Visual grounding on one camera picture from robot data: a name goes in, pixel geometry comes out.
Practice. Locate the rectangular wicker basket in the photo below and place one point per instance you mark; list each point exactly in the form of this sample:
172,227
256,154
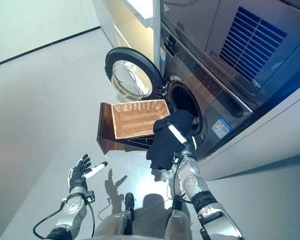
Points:
140,120

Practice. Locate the white counter cabinet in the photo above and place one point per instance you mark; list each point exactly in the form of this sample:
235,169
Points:
132,20

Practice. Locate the grey front-load washing machine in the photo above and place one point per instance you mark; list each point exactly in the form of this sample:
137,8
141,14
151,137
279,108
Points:
215,100

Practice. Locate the black garment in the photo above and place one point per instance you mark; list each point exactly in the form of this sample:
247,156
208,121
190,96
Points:
165,145

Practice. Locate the white vertical cabinet panel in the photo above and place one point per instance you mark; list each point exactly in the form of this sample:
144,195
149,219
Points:
157,30

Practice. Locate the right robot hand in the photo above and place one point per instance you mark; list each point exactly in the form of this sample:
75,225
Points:
188,145

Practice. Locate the brown wooden stool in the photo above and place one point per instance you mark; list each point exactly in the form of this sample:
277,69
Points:
105,130

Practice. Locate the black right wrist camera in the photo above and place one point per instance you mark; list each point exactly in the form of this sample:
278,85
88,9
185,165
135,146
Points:
175,159

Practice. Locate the colourful rectangular instruction sticker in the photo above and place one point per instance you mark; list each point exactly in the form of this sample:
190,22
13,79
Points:
221,127

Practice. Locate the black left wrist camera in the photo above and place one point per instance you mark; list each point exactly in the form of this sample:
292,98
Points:
90,196

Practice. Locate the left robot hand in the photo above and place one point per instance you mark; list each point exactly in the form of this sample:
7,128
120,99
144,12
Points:
77,175

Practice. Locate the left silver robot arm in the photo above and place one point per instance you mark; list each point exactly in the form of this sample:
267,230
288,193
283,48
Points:
70,215

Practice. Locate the left silver robot leg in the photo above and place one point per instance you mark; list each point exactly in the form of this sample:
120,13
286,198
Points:
117,222

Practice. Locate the blue energy label sticker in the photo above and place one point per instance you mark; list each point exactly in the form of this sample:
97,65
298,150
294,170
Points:
162,54

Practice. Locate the round glass washing machine door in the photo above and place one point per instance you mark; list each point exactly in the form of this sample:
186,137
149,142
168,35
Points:
130,72

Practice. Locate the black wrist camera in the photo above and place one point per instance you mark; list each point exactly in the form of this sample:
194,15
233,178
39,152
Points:
175,159
90,196

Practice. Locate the dark grey dryer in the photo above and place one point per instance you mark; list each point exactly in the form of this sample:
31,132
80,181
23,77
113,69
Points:
227,37

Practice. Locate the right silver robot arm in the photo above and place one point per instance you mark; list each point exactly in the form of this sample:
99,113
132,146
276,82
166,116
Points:
202,200

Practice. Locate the white cabinet side panel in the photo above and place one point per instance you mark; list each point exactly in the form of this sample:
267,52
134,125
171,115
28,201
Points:
265,140

